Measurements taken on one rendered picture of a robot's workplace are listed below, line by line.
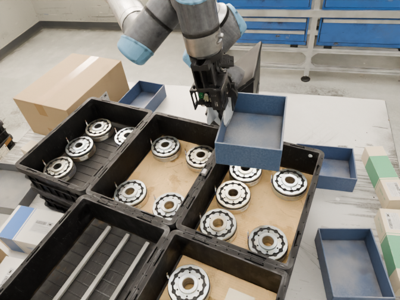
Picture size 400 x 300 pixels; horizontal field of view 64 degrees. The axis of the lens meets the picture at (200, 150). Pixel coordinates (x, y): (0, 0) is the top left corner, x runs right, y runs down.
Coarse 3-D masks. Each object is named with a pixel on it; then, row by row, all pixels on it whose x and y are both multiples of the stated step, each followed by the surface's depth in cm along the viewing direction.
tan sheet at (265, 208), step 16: (256, 192) 99; (272, 192) 98; (208, 208) 96; (256, 208) 95; (272, 208) 94; (288, 208) 94; (240, 224) 92; (256, 224) 91; (272, 224) 91; (288, 224) 90; (240, 240) 88; (288, 240) 87; (288, 256) 84
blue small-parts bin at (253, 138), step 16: (240, 96) 86; (256, 96) 84; (272, 96) 83; (240, 112) 89; (256, 112) 88; (272, 112) 87; (224, 128) 82; (240, 128) 85; (256, 128) 84; (272, 128) 84; (224, 144) 72; (240, 144) 81; (256, 144) 80; (272, 144) 80; (224, 160) 76; (240, 160) 74; (256, 160) 73; (272, 160) 72
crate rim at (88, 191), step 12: (180, 120) 112; (192, 120) 111; (120, 156) 102; (108, 168) 98; (96, 180) 95; (192, 192) 89; (120, 204) 88; (180, 204) 86; (144, 216) 85; (156, 216) 84
